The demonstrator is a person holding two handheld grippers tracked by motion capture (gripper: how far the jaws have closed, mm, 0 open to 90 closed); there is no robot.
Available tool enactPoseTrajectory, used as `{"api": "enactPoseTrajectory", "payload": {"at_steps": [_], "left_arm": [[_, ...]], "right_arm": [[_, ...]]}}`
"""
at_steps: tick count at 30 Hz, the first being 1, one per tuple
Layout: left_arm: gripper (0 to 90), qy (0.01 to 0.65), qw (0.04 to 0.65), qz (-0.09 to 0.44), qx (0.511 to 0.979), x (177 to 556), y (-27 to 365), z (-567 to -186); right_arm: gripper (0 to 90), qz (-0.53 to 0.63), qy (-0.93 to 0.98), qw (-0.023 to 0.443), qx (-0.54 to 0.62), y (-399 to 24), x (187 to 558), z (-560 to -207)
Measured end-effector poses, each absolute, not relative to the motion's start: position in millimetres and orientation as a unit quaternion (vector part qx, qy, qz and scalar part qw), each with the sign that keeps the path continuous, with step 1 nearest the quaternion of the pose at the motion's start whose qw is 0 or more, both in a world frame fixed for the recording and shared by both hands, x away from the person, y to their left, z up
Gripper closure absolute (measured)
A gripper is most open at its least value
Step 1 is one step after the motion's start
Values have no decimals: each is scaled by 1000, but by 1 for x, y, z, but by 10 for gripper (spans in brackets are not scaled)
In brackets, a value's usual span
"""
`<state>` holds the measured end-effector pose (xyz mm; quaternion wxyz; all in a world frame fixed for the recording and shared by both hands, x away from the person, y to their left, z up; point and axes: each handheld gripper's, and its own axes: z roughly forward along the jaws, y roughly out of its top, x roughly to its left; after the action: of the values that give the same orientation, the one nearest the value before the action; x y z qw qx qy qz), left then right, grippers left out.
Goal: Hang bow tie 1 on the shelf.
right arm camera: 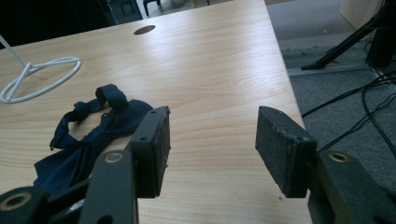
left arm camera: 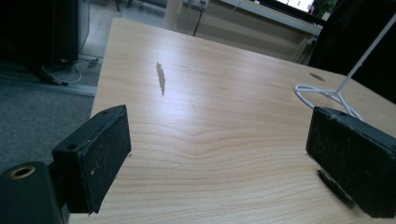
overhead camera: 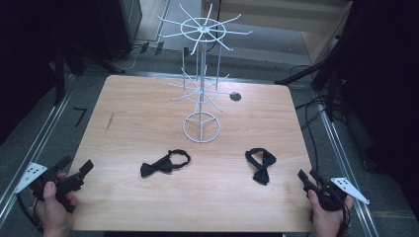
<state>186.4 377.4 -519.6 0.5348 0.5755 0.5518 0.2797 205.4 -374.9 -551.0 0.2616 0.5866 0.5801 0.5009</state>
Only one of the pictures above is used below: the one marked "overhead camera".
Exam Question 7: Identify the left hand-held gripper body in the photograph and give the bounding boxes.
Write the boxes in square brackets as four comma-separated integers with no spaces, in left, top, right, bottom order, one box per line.
[14,162,84,213]

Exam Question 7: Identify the black floor cables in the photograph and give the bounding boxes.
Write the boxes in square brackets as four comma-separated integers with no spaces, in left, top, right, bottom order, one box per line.
[290,63,335,166]

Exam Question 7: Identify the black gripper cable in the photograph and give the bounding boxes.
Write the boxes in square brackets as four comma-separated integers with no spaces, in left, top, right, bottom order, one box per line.
[338,197,353,237]
[16,192,43,231]

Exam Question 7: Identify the black cabinet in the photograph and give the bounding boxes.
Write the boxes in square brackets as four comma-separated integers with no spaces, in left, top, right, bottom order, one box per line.
[98,0,143,61]

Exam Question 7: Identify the person's right hand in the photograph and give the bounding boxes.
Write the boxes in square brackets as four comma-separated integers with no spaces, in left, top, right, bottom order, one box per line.
[307,189,356,237]

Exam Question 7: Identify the light wooden furniture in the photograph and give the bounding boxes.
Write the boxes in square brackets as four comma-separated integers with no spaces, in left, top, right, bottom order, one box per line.
[201,0,354,64]

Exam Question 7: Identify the black metal stand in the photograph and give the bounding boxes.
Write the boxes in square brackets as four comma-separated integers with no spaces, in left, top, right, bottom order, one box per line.
[52,39,126,107]
[274,33,352,122]

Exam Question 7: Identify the black bow tie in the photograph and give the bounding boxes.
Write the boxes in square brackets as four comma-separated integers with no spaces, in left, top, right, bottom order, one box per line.
[139,148,192,178]
[244,147,278,186]

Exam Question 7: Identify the aluminium floor rail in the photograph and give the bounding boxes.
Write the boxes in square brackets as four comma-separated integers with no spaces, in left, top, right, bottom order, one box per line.
[316,102,380,237]
[0,74,77,228]

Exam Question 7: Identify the white floor cable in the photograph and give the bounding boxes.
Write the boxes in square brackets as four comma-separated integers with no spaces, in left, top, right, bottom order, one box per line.
[120,44,139,72]

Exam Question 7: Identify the person's left hand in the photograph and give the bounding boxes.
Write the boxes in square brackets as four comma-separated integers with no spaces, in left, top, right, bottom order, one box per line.
[34,172,79,237]

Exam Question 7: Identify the black angled floor tape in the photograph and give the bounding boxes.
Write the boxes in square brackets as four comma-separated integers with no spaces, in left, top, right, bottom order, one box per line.
[72,107,89,128]

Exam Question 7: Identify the white wire display rack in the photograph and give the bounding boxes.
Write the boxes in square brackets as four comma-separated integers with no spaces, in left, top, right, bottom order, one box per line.
[156,3,253,144]

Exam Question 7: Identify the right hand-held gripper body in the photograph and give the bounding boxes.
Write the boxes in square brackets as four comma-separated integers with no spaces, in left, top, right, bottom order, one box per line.
[302,177,371,212]

